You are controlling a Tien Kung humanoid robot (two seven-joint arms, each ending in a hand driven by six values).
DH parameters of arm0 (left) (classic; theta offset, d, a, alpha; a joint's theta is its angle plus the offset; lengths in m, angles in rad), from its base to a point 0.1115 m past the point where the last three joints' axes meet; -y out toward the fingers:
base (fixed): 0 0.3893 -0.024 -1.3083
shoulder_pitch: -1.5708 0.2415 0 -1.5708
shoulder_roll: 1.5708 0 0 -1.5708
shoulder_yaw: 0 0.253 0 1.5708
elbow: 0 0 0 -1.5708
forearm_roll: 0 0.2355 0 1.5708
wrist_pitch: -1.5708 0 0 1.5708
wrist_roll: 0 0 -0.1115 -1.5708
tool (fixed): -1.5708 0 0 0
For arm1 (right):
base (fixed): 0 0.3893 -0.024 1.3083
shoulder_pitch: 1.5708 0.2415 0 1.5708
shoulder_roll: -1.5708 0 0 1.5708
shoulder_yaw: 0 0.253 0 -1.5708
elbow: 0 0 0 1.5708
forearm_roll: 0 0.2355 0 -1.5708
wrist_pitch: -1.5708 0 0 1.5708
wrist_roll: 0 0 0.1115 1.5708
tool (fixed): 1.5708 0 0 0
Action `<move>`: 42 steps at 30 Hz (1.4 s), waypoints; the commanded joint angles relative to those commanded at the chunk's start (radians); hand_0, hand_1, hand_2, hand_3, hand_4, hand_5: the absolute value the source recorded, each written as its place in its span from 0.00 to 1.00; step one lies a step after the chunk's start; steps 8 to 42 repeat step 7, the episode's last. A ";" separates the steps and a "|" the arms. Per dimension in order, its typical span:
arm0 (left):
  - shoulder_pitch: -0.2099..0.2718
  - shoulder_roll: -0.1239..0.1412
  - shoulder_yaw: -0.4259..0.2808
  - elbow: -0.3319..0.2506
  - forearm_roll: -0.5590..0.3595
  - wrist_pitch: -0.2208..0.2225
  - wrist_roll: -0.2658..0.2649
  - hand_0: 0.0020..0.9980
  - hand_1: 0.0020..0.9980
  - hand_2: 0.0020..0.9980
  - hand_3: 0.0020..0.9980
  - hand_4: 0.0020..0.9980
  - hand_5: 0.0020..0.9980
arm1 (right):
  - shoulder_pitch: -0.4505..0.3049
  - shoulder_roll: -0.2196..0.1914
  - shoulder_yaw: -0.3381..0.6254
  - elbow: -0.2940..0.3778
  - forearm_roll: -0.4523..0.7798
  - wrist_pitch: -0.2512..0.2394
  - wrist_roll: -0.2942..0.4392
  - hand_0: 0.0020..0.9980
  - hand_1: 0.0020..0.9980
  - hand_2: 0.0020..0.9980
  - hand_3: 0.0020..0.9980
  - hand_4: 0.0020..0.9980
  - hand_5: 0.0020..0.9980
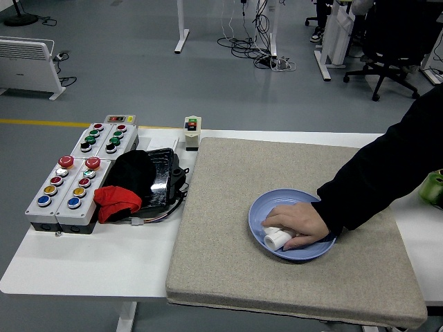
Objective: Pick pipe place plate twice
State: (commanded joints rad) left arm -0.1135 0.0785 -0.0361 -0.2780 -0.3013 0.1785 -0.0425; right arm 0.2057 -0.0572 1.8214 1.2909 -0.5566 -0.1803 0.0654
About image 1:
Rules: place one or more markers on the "person's forearm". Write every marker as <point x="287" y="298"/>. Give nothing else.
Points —
<point x="387" y="173"/>

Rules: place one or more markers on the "grey-brown mat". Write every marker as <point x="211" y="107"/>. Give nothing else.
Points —
<point x="242" y="276"/>

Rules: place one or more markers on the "black cloth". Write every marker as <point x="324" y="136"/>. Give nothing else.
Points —
<point x="133" y="169"/>

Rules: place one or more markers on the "person's hand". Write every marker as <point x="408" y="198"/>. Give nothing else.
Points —
<point x="304" y="221"/>

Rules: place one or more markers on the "red cloth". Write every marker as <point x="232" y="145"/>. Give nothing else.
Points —
<point x="116" y="200"/>

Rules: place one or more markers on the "white panel heater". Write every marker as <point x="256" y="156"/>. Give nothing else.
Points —
<point x="24" y="69"/>

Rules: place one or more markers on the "black round stand base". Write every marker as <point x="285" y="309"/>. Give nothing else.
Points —
<point x="20" y="19"/>

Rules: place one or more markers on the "white desk leg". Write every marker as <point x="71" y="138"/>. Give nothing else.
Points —
<point x="273" y="34"/>
<point x="181" y="34"/>

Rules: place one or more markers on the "small grey switch box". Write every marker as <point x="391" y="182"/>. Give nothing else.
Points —
<point x="119" y="118"/>

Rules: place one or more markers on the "white paper sheet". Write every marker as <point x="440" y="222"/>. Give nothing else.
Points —
<point x="162" y="142"/>

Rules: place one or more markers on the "white desk frame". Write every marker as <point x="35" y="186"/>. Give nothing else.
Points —
<point x="334" y="38"/>

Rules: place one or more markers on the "five-button control box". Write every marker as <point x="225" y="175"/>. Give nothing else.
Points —
<point x="38" y="212"/>
<point x="81" y="212"/>

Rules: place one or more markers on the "beige start-stop switch box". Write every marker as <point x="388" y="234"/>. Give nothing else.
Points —
<point x="192" y="138"/>

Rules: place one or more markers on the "blue round plate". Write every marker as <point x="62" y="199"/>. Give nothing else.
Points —
<point x="263" y="207"/>

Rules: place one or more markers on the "person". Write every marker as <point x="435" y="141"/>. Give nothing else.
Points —
<point x="316" y="34"/>

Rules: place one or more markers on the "black foot pedal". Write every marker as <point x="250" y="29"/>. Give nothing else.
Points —
<point x="162" y="183"/>

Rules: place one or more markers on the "white table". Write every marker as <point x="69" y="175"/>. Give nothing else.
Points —
<point x="104" y="263"/>

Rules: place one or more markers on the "four-button control box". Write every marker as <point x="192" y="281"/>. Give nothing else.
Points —
<point x="81" y="152"/>
<point x="126" y="141"/>

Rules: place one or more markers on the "black office chair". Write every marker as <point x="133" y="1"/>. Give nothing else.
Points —
<point x="394" y="38"/>

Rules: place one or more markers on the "green plastic object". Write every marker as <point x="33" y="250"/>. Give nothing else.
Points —
<point x="432" y="192"/>

